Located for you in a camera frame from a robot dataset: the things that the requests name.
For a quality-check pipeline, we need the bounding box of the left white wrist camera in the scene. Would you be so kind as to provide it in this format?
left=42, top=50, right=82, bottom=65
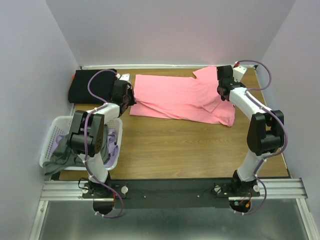
left=116, top=73, right=131, bottom=82

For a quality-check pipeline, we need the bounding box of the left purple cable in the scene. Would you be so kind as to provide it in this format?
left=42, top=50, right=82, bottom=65
left=83, top=69, right=126, bottom=218

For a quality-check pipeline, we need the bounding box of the white wall base trim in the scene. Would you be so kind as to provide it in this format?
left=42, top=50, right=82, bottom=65
left=79, top=64, right=257, bottom=70

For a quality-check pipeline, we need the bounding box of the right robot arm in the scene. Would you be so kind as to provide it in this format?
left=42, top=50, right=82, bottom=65
left=216, top=65, right=286, bottom=196

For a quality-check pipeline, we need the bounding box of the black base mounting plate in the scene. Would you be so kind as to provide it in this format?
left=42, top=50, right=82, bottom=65
left=81, top=178, right=260, bottom=212

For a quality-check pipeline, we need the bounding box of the aluminium extrusion rail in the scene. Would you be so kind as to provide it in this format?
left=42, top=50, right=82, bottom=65
left=40, top=178, right=308, bottom=201

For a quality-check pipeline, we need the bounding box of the white plastic laundry basket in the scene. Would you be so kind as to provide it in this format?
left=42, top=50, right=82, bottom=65
left=39, top=116, right=123, bottom=171

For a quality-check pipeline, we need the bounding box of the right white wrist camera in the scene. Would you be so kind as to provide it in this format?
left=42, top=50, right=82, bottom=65
left=232, top=65, right=247, bottom=83

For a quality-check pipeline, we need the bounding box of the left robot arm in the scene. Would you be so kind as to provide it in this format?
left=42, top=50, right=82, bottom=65
left=67, top=80, right=136, bottom=198

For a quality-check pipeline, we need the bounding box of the lavender t shirt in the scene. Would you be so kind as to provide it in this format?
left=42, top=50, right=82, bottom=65
left=56, top=127, right=120, bottom=169

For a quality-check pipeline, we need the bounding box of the pink t shirt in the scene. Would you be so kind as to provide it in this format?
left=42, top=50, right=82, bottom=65
left=130, top=66, right=236, bottom=127

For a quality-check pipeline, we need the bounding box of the grey t shirt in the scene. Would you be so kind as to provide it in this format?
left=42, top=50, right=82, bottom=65
left=42, top=125, right=114, bottom=176

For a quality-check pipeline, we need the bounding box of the black folded t shirt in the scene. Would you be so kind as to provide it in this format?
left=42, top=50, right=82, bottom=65
left=67, top=68, right=117, bottom=104

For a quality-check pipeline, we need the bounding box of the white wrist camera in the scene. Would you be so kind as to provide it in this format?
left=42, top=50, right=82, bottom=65
left=232, top=65, right=247, bottom=83
left=116, top=73, right=131, bottom=82

